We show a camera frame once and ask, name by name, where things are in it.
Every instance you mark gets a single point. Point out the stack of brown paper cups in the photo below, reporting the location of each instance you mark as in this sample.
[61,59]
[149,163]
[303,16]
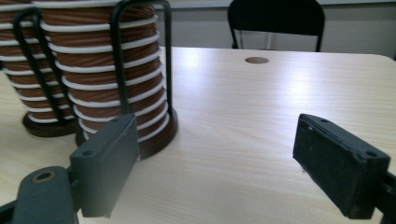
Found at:
[87,59]
[9,49]

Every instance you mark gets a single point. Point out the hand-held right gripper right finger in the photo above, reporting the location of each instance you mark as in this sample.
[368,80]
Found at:
[336,168]

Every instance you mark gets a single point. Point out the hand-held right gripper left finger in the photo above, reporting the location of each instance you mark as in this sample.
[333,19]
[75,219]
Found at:
[104,161]

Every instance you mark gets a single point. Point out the black chair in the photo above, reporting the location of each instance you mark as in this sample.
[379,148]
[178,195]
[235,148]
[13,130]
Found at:
[274,15]

